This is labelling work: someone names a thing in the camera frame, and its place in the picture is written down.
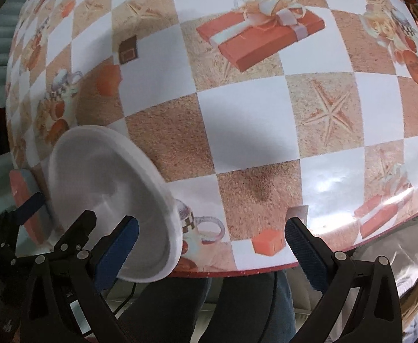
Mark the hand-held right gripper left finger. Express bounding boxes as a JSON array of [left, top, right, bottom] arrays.
[[19, 215, 140, 343]]

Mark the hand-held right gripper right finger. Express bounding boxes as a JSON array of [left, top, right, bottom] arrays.
[[284, 217, 403, 343]]

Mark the white bowl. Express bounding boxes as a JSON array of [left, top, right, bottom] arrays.
[[47, 125, 184, 285]]

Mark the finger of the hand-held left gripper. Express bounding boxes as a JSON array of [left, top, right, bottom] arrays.
[[53, 210, 98, 255], [0, 192, 46, 230]]

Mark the printed checkered tablecloth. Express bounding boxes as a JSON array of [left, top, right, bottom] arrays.
[[5, 0, 418, 278]]

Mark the person's left leg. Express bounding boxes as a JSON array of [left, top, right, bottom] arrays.
[[118, 277, 214, 343]]

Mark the light sofa cushion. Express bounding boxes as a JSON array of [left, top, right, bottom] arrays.
[[352, 200, 418, 343]]

